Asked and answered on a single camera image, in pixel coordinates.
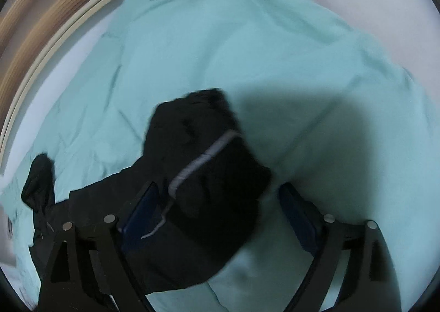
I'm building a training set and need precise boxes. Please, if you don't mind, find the black jacket with grey stripe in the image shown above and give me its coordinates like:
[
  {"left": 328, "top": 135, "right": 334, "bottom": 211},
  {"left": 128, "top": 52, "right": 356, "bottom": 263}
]
[{"left": 21, "top": 88, "right": 274, "bottom": 312}]

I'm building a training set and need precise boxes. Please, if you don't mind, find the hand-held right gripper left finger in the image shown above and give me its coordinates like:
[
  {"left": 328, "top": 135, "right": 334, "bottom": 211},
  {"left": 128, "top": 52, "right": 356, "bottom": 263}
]
[{"left": 37, "top": 181, "right": 163, "bottom": 312}]

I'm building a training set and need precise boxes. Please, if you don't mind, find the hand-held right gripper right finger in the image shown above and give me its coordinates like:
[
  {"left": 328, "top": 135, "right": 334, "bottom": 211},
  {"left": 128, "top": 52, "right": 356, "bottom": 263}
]
[{"left": 278, "top": 182, "right": 403, "bottom": 312}]

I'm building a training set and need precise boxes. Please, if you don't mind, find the light teal bed sheet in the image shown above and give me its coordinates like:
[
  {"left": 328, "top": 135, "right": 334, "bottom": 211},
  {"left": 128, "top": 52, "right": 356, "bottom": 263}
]
[{"left": 2, "top": 0, "right": 439, "bottom": 312}]

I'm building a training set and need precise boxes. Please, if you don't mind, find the wooden slatted headboard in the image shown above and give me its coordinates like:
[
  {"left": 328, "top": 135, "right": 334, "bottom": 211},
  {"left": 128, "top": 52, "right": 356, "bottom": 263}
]
[{"left": 0, "top": 0, "right": 138, "bottom": 165}]

